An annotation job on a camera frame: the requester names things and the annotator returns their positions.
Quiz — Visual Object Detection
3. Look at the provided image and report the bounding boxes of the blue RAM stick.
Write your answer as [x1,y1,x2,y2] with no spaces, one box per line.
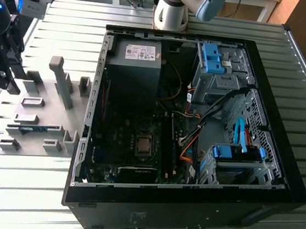
[18,124,49,137]

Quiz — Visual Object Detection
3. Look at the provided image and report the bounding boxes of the grey parts rack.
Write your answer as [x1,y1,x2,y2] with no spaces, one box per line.
[0,50,95,165]

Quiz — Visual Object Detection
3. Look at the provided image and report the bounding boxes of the grey power supply unit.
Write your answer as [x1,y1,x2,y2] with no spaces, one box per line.
[103,36,165,108]

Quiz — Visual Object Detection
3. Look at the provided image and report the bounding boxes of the green motherboard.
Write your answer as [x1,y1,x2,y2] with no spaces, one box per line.
[87,104,196,192]

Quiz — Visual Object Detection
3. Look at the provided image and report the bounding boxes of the CPU socket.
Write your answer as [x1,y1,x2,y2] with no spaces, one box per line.
[133,130,157,160]

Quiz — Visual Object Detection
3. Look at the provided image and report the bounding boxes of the black graphics card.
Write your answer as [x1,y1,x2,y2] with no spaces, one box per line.
[115,163,159,188]

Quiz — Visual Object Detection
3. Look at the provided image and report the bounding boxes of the blue empty disk carrier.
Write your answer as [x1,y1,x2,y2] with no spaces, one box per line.
[198,42,230,75]

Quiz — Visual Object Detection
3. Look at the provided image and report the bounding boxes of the metal disk bay cage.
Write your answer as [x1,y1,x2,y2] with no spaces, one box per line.
[189,41,261,110]

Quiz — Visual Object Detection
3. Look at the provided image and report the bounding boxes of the black PC case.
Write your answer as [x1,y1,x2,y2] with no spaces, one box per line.
[59,20,306,229]

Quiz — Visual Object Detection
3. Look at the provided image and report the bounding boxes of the hard disk in blue carrier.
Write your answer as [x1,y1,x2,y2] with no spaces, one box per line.
[209,141,266,172]

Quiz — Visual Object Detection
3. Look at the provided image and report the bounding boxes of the white desk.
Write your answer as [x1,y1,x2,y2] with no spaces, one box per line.
[224,0,283,25]

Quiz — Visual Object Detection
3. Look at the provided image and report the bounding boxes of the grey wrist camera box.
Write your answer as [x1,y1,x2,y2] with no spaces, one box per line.
[13,0,49,21]

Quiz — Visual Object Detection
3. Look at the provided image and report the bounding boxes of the yellow wire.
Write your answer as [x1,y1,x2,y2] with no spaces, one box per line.
[156,60,185,104]

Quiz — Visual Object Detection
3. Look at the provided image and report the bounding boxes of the orange wire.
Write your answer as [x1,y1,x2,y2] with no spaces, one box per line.
[179,134,196,163]

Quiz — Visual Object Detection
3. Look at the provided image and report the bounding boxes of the black cable bundle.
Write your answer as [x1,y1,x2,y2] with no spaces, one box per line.
[194,82,250,134]

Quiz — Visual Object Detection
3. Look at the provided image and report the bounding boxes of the blue flat data wire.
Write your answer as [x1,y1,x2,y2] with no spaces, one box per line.
[231,116,252,154]

